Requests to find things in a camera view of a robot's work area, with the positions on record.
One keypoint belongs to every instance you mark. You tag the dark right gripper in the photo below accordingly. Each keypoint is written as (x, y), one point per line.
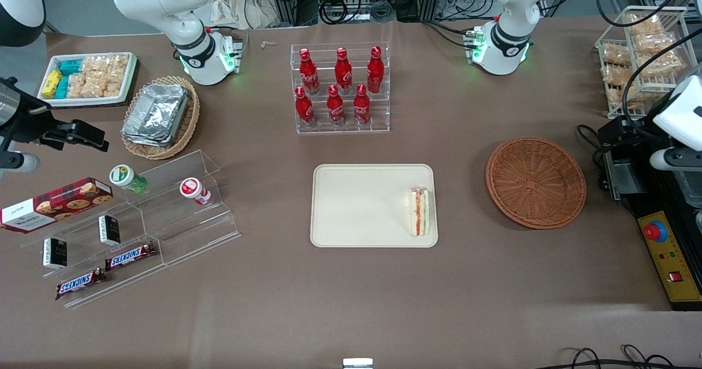
(28, 125)

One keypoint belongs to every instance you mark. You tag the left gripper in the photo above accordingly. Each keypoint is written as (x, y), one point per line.
(618, 130)

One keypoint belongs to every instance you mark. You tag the triangle sandwich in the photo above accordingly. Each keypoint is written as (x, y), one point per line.
(419, 213)

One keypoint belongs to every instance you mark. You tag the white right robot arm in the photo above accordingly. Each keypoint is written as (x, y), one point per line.
(175, 23)

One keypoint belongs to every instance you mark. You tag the white snack tray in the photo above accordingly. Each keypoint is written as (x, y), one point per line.
(129, 84)

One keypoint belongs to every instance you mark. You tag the round brown wicker basket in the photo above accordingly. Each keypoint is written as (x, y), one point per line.
(535, 182)

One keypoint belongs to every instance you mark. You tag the oval tan wicker basket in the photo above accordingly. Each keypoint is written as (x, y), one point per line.
(189, 122)

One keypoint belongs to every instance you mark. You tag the beige plastic tray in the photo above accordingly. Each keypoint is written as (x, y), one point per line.
(362, 204)

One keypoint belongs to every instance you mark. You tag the clear rice cracker bag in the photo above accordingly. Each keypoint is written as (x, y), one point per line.
(615, 75)
(644, 24)
(109, 85)
(622, 99)
(79, 85)
(94, 65)
(117, 64)
(615, 54)
(658, 54)

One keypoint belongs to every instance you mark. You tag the black box with metal plate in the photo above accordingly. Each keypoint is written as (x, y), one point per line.
(625, 174)

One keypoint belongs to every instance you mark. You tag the teal snack packet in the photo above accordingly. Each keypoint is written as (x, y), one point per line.
(62, 87)
(70, 66)

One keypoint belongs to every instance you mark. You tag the yellow snack packet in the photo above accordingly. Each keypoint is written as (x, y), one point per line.
(51, 83)

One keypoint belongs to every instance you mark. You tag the green lid drink bottle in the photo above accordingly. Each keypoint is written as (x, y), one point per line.
(125, 177)

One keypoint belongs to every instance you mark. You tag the red tartan cookie box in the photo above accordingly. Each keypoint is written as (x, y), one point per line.
(60, 204)

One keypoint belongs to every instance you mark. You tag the steel pan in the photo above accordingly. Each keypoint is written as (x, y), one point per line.
(691, 188)

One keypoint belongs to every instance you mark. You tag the stacked aluminium foil trays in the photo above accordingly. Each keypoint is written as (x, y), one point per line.
(156, 114)

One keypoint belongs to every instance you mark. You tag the small black box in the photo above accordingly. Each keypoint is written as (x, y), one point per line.
(55, 254)
(109, 230)

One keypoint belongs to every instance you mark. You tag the red emergency stop button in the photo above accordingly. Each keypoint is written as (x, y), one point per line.
(656, 231)

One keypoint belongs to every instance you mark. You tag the black machine with yellow panel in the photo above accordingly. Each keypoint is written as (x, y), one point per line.
(674, 237)

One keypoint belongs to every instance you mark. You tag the snickers chocolate bar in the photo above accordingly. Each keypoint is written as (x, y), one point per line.
(81, 283)
(130, 256)

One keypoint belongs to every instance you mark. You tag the red lid drink bottle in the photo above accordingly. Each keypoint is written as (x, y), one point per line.
(193, 189)

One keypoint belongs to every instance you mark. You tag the clear acrylic stepped shelf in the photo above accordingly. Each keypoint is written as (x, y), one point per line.
(181, 232)

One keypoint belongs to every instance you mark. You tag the white cloth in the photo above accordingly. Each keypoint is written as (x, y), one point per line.
(241, 4)

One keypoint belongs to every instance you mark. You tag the red cola bottle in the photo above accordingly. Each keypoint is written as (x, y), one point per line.
(343, 73)
(335, 107)
(375, 73)
(309, 73)
(361, 106)
(304, 108)

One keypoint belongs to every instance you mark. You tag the clear acrylic bottle rack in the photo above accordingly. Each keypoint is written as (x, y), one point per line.
(378, 122)

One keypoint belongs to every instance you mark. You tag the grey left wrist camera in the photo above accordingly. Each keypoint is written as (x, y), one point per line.
(674, 159)

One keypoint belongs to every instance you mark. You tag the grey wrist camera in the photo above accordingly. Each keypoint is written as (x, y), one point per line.
(674, 159)
(19, 162)

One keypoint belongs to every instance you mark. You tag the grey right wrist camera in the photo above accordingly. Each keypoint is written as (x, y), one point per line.
(19, 162)

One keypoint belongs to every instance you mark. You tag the red rocker switch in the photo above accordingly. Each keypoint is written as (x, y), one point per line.
(675, 276)

